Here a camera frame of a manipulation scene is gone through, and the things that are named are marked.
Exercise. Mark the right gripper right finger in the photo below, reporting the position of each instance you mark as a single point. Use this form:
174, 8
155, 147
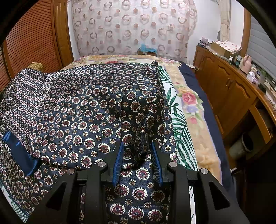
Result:
212, 202

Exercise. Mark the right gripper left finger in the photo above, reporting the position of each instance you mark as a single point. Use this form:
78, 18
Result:
62, 203

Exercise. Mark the navy circle-patterned satin garment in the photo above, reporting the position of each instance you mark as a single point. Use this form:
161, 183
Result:
72, 119

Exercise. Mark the floral bed quilt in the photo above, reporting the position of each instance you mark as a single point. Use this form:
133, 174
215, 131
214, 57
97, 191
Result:
206, 155

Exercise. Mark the palm leaf print sheet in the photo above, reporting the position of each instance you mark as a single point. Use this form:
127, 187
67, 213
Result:
183, 142

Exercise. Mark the wooden sideboard cabinet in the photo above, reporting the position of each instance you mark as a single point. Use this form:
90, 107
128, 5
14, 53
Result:
232, 96

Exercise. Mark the pink thermos jug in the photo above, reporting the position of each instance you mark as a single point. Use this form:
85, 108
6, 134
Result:
246, 64

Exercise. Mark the gold paisley patterned garment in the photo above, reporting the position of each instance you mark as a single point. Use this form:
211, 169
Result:
35, 66

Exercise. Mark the cardboard box with dotted cloth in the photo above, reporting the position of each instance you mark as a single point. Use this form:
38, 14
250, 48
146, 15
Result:
225, 49

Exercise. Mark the grey window blind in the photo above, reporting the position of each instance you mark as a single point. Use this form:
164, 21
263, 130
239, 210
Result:
261, 48

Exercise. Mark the wooden louvered wardrobe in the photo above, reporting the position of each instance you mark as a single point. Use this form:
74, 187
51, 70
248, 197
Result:
34, 31

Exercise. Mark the pink circle-patterned curtain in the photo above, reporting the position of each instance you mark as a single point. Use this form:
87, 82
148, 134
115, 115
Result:
123, 27

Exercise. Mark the tied beige window curtain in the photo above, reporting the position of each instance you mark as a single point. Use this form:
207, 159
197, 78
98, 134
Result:
225, 19

